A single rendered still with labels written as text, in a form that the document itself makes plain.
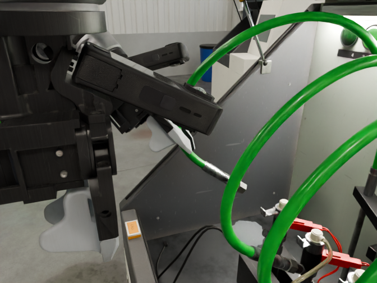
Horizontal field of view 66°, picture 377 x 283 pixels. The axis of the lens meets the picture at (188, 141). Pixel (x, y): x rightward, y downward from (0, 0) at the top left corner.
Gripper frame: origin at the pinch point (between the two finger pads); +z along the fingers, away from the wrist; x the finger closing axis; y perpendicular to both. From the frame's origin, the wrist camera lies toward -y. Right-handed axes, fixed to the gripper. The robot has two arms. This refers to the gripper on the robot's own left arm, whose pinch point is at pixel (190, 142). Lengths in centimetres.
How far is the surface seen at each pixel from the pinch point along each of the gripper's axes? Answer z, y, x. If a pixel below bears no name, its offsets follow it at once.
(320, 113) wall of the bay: 17.4, -23.7, -33.7
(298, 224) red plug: 22.8, -5.0, -0.5
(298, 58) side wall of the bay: 2.5, -28.1, -34.4
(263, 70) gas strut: -1.2, -19.2, -29.4
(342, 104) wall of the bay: 17.5, -27.9, -27.4
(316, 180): 9.0, -12.4, 22.0
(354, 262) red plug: 28.7, -8.8, 6.4
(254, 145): 4.2, -9.6, 16.0
